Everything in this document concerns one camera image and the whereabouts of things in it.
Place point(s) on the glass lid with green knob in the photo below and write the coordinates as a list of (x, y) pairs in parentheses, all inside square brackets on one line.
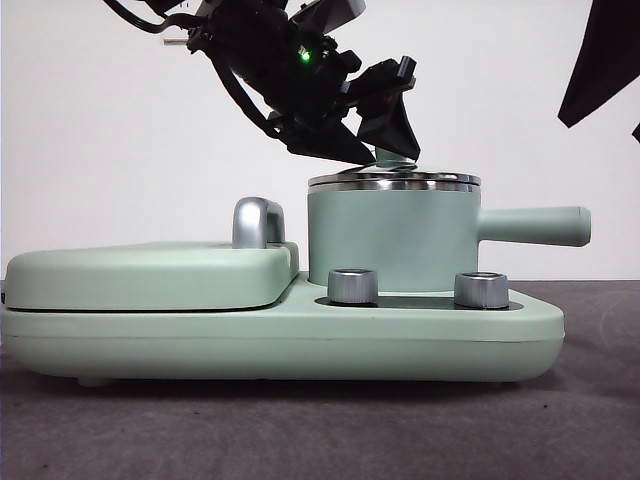
[(350, 177)]

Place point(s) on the mint green breakfast machine base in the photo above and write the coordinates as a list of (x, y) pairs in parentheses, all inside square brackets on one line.
[(150, 345)]

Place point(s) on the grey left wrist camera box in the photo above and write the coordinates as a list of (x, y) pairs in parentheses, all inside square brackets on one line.
[(335, 10)]

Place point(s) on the mint green hinged grill cover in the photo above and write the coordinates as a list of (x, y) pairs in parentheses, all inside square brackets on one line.
[(140, 277)]

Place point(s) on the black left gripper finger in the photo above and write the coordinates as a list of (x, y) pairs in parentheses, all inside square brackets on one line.
[(335, 142), (395, 130)]

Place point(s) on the silver control knob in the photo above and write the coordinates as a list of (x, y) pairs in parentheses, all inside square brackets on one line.
[(481, 290), (352, 287)]

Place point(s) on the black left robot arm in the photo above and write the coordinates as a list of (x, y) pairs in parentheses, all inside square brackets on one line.
[(270, 55)]

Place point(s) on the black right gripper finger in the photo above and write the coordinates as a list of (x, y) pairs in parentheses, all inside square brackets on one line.
[(637, 132), (605, 50)]

